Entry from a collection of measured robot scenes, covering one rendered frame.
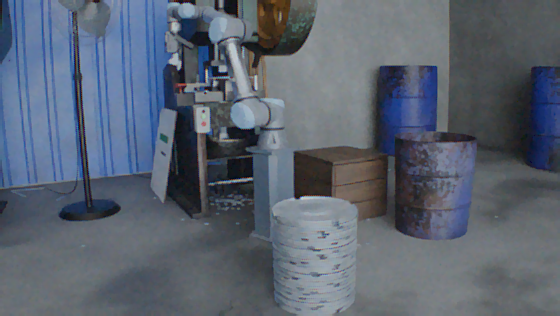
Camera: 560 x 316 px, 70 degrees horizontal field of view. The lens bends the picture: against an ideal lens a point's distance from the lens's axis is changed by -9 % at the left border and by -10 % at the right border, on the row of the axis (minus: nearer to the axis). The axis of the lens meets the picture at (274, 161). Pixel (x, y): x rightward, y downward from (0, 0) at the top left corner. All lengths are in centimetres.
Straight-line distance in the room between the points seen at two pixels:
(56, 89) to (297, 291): 280
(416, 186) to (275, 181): 67
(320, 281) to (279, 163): 75
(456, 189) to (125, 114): 268
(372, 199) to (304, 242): 113
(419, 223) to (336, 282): 83
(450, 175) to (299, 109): 250
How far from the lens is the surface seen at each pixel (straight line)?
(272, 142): 206
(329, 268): 147
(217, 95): 267
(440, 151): 211
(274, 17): 298
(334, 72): 459
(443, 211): 219
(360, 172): 239
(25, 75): 379
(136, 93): 384
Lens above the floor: 78
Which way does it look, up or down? 11 degrees down
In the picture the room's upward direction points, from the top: 1 degrees counter-clockwise
